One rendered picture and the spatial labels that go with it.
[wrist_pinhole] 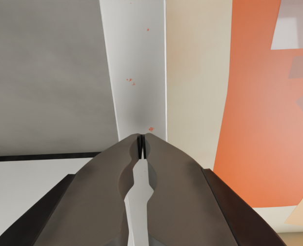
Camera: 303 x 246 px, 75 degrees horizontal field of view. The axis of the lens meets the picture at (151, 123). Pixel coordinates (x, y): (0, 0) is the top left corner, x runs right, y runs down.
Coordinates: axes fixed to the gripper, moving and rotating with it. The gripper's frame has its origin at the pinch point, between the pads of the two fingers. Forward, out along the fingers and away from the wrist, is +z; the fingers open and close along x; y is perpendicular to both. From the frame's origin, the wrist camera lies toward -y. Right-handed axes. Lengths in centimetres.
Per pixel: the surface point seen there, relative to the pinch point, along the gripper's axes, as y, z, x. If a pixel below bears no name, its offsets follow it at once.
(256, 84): -1.3, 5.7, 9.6
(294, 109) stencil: 1.2, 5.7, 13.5
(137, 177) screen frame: 5.3, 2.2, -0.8
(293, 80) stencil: -1.5, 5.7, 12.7
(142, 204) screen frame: 8.6, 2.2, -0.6
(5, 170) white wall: 230, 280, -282
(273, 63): -3.0, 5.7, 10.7
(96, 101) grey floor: 78, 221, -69
